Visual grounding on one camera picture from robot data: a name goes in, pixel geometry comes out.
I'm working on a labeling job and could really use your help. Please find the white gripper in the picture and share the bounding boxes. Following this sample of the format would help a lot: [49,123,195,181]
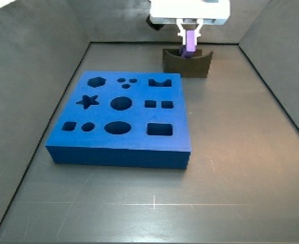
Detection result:
[149,0,231,45]

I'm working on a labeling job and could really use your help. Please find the purple double-square peg object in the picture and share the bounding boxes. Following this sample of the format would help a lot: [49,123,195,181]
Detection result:
[180,30,197,58]

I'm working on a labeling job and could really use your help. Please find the blue foam shape board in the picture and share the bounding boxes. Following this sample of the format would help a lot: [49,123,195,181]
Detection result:
[45,71,192,169]

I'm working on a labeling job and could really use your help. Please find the black curved holder stand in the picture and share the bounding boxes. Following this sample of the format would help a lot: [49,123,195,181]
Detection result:
[163,49,214,78]

